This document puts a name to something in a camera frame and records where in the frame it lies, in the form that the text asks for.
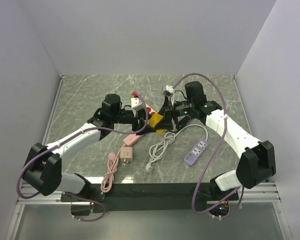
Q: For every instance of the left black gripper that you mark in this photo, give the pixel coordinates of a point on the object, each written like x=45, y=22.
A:
x=139, y=115

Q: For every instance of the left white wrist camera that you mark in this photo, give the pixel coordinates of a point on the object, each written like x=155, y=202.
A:
x=135, y=102

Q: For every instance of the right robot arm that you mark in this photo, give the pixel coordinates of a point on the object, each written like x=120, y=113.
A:
x=256, y=158

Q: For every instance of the purple power strip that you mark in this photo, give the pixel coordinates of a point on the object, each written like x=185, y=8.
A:
x=194, y=154

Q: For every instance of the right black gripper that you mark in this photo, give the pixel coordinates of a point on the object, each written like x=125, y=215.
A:
x=168, y=111

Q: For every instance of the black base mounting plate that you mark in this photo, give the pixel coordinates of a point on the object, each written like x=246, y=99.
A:
x=146, y=197

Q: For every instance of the beige red power strip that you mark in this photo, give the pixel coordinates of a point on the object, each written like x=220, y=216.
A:
x=150, y=110

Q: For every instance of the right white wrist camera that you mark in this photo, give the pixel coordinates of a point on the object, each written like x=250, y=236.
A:
x=168, y=90

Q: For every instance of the yellow cube socket adapter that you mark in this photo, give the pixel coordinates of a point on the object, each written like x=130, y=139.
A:
x=154, y=120

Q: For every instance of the pink cube adapter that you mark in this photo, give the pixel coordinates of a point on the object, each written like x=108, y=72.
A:
x=126, y=154

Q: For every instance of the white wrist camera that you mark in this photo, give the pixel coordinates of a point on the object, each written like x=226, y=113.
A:
x=135, y=102
x=168, y=90

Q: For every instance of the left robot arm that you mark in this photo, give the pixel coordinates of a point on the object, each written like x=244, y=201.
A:
x=43, y=166

